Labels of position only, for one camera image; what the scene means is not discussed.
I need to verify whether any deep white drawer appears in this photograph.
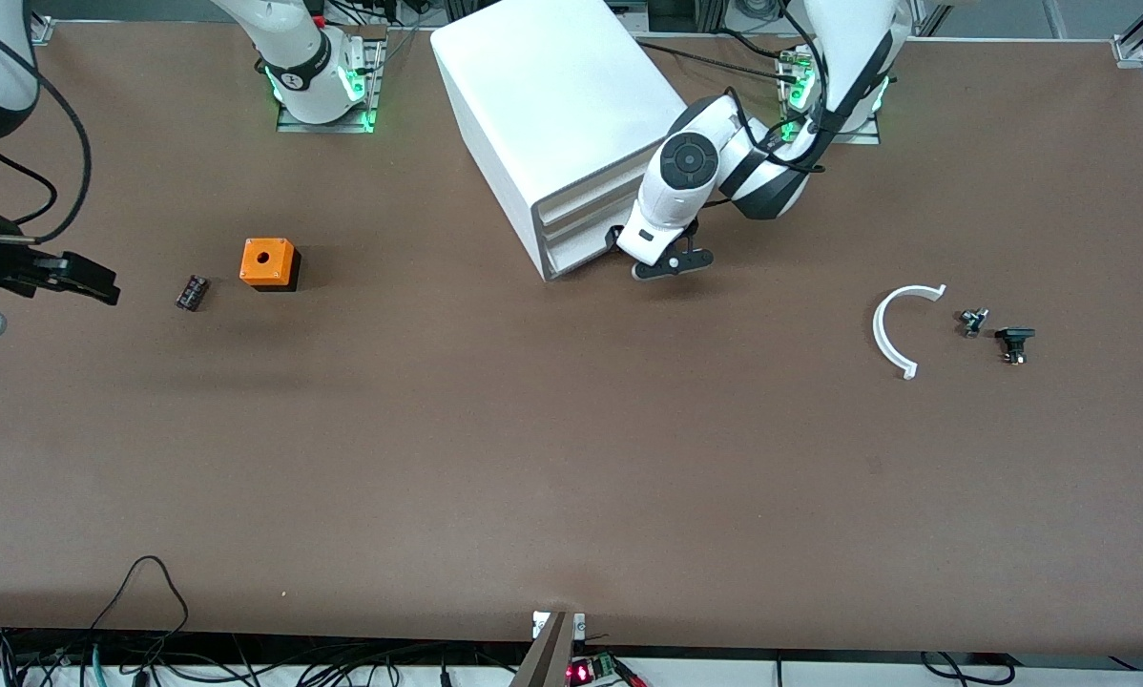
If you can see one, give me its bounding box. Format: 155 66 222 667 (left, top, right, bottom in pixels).
543 215 634 281

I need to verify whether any white drawer cabinet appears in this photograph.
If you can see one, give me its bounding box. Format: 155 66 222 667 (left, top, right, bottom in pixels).
430 0 699 282

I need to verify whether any orange button box with hole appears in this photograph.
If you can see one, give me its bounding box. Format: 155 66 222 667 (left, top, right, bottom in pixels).
239 238 301 293

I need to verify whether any black push button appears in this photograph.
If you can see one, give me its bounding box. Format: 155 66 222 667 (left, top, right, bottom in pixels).
995 327 1037 365

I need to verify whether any white curved plastic arc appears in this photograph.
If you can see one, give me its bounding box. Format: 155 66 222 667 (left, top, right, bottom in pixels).
872 283 947 381

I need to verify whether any circuit board with red light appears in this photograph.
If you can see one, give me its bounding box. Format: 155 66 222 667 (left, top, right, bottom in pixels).
567 652 649 687

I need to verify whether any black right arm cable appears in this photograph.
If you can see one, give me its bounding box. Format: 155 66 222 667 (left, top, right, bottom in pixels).
0 48 92 245

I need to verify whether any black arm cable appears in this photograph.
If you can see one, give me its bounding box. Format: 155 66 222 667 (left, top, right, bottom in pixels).
0 48 92 245
722 0 828 175

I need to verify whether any black cable across table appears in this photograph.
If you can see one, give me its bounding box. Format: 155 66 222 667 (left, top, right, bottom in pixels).
634 40 806 82

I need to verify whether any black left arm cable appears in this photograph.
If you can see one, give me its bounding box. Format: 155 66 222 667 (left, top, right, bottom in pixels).
722 0 828 175

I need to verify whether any black looped cable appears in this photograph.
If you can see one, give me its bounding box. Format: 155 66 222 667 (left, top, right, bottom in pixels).
90 555 191 669

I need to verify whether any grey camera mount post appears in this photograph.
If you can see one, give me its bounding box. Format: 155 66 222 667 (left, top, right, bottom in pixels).
509 611 587 687

